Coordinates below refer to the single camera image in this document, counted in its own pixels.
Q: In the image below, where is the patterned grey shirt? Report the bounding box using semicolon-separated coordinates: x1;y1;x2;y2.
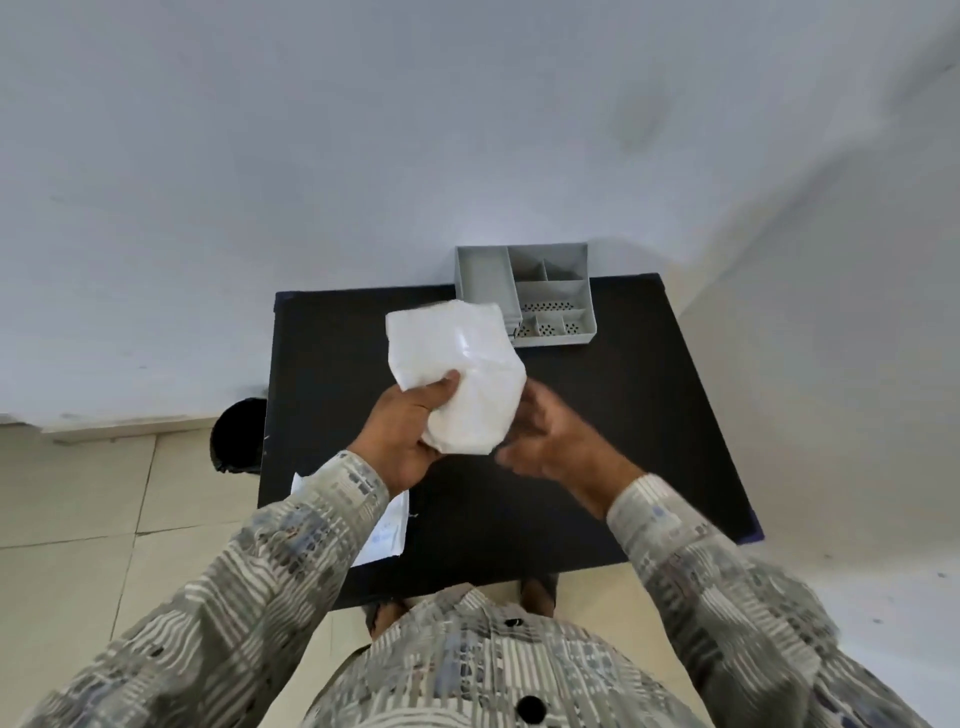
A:
300;585;702;728

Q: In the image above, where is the person's foot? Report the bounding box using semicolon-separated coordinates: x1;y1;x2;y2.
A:
520;573;561;619
364;596;411;640

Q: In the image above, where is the white printed paper sheet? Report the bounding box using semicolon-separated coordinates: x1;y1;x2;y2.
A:
291;472;412;569

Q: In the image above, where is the person's right forearm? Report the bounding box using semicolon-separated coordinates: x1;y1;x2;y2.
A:
606;474;935;728

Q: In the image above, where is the person's right hand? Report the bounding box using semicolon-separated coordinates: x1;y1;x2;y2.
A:
495;378;647;520

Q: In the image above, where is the person's right foot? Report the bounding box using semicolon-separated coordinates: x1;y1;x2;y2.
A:
520;573;561;619

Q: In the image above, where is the grey plastic desk organizer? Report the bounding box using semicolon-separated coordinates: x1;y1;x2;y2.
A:
454;243;599;351

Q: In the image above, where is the white plastic bag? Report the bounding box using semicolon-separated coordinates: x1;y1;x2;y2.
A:
385;301;528;457

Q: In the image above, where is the person's left forearm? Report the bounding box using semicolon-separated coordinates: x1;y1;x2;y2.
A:
18;450;393;728

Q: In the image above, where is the black waste bin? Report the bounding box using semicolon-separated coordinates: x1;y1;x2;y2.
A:
210;397;269;476

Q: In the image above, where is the person's left foot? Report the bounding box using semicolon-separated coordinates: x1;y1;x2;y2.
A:
364;596;411;640

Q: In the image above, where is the person's left hand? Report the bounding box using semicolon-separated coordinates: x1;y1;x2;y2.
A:
347;369;462;498

